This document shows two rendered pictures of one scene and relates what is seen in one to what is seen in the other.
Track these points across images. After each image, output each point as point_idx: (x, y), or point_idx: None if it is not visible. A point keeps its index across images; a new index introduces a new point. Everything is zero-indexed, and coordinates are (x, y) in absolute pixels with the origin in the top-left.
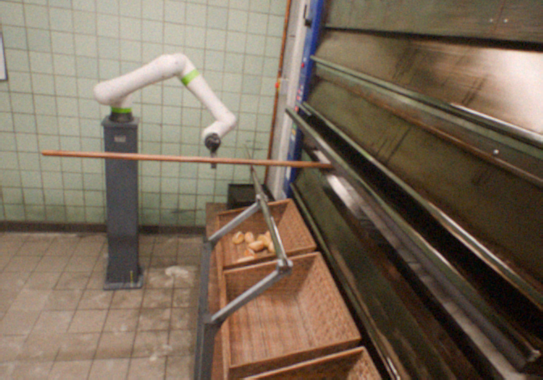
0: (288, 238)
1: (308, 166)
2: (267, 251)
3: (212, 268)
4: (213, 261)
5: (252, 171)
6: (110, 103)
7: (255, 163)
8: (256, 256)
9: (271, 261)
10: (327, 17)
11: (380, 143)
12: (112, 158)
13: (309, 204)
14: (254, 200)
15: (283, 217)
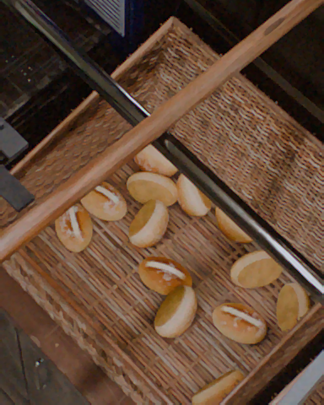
0: (235, 159)
1: (319, 6)
2: (179, 213)
3: (100, 390)
4: (80, 363)
5: (192, 168)
6: None
7: (175, 122)
8: (188, 273)
9: (247, 271)
10: None
11: None
12: None
13: (315, 83)
14: (51, 79)
15: (164, 79)
